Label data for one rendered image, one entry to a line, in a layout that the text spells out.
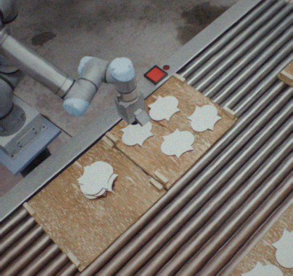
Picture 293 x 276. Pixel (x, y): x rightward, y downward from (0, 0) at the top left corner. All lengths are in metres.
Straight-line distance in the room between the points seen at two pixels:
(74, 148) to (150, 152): 0.31
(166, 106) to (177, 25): 1.76
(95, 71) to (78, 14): 2.31
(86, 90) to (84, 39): 2.12
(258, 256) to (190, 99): 0.69
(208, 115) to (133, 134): 0.30
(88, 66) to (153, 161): 0.45
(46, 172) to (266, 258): 0.88
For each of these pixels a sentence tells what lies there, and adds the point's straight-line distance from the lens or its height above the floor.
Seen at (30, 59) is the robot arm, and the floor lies 1.44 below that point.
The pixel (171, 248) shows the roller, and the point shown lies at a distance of 1.58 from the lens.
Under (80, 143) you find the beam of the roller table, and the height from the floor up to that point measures 0.92.
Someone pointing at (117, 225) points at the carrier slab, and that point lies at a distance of 1.62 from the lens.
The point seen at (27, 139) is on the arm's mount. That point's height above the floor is 0.91.
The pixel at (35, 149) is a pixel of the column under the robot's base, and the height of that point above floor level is 0.87.
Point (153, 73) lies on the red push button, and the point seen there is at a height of 0.93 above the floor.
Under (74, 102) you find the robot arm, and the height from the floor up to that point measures 1.32.
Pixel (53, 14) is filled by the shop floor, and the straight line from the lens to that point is 3.87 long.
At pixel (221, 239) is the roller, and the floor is 0.92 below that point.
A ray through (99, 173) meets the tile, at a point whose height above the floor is 0.99.
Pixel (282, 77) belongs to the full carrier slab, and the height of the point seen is 0.94.
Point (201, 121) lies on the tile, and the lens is 1.78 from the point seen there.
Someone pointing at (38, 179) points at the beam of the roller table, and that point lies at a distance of 1.81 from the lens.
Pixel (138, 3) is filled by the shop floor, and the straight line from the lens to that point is 3.76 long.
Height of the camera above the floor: 2.41
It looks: 56 degrees down
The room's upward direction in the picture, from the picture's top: 11 degrees counter-clockwise
